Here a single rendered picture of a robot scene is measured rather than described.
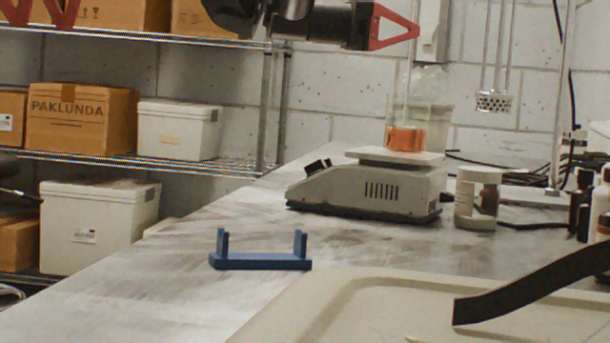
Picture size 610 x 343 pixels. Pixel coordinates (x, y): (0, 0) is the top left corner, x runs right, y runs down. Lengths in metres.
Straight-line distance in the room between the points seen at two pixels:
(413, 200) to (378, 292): 1.06
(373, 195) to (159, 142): 2.31
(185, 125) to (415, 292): 3.30
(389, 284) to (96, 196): 3.32
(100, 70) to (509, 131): 1.54
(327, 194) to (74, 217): 2.34
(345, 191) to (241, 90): 2.51
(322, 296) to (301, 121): 3.56
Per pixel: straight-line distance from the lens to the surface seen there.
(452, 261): 1.16
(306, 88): 3.85
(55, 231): 3.72
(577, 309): 0.33
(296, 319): 0.27
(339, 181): 1.40
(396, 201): 1.38
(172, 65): 3.96
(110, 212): 3.64
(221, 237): 1.03
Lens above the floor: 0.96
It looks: 4 degrees down
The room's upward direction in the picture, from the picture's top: 5 degrees clockwise
